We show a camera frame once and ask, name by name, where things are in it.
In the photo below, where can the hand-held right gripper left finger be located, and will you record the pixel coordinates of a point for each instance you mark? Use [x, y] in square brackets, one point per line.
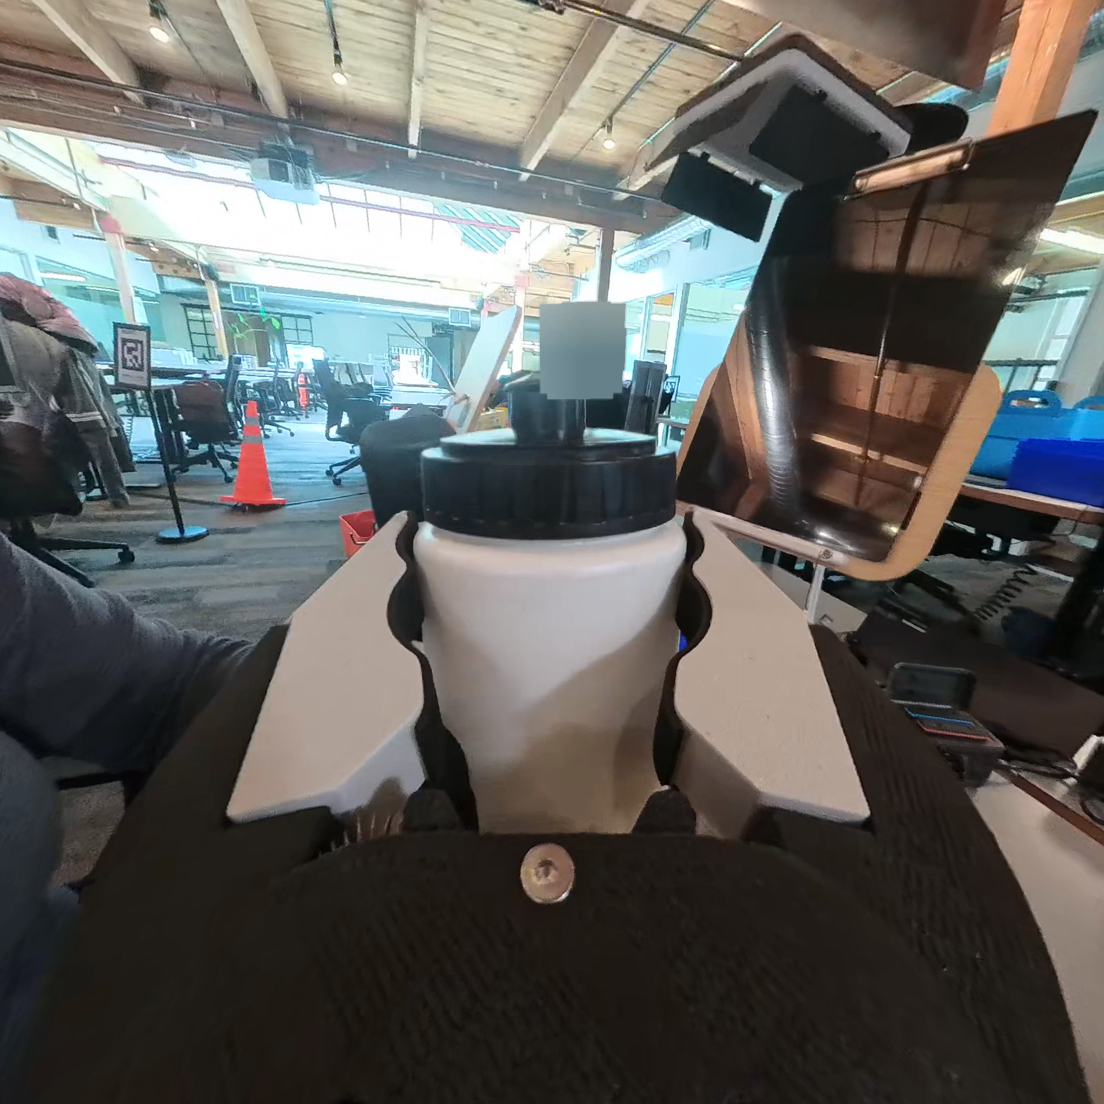
[336, 691]

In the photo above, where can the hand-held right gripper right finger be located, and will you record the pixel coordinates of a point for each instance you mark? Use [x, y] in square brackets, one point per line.
[758, 708]

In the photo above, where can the white bottle with black cap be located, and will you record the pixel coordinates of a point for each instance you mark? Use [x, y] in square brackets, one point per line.
[542, 621]

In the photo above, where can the person's left forearm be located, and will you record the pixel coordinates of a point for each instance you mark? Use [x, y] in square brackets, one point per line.
[103, 656]

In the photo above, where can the orange red bin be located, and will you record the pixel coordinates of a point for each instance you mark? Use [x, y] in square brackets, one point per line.
[357, 533]

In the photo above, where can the black battery charger case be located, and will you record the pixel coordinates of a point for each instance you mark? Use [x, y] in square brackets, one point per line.
[939, 716]

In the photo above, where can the dark backed chair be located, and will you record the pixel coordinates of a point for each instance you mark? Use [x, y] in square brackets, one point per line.
[400, 475]

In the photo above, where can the orange traffic cone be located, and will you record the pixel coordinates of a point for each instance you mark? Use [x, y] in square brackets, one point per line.
[303, 392]
[251, 466]

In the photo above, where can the black office chair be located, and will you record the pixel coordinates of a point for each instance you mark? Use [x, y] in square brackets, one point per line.
[349, 415]
[68, 543]
[202, 422]

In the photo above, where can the black light stand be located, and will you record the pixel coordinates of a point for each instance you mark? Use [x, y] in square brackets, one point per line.
[168, 466]

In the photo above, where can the black computer monitor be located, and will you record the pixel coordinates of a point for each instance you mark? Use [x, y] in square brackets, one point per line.
[645, 397]

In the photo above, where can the white leaning board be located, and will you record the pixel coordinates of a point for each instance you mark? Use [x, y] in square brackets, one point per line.
[482, 371]

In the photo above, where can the blue fabric bags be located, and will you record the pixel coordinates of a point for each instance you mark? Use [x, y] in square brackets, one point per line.
[1034, 440]

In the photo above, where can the black white tag sign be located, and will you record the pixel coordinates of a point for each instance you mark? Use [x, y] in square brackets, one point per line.
[131, 355]

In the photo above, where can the hanging dark clothes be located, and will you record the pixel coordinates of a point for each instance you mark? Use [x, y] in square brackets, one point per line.
[60, 388]

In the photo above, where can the white black ceiling unit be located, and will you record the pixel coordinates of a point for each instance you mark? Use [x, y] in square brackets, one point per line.
[775, 129]

